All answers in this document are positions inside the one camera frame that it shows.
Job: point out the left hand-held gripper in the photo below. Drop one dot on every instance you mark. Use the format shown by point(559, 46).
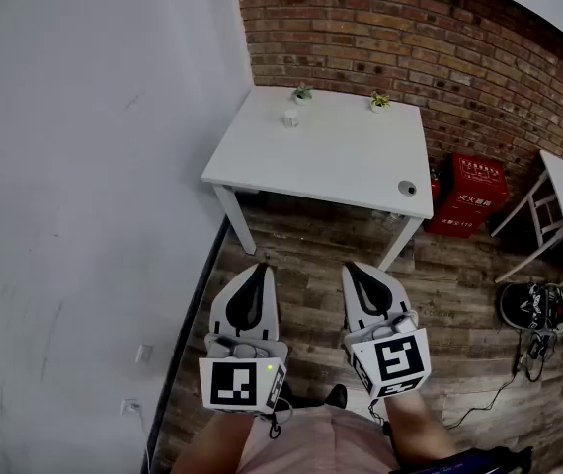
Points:
point(242, 363)

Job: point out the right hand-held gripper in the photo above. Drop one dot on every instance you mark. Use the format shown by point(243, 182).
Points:
point(395, 358)

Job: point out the white round perforated cap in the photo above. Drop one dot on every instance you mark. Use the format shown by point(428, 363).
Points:
point(291, 118)

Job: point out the person's left forearm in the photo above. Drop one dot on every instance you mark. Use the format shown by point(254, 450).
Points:
point(217, 442)

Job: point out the person's right forearm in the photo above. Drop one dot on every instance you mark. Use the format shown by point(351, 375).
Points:
point(417, 427)

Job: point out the black baseboard strip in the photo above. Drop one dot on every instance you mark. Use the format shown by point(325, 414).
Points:
point(187, 324)

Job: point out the person's black shoe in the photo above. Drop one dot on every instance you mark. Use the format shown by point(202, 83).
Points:
point(337, 395)

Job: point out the red fire extinguisher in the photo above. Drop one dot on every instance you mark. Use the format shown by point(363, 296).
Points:
point(434, 188)

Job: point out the red fire equipment box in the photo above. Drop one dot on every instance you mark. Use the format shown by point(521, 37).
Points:
point(469, 195)

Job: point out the person's pink clothing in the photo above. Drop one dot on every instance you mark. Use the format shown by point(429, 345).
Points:
point(311, 442)

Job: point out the black patterned helmet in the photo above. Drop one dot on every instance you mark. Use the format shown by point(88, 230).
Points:
point(528, 306)

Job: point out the dark screen device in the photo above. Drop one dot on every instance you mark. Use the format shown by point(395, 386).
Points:
point(464, 462)

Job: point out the yellow-green plant in white pot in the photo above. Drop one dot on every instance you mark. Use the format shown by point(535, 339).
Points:
point(379, 102)

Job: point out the white-veined green potted plant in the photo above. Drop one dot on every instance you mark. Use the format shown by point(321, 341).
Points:
point(302, 94)

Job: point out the white wall socket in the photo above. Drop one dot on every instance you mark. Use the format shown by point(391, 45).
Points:
point(143, 354)
point(130, 407)

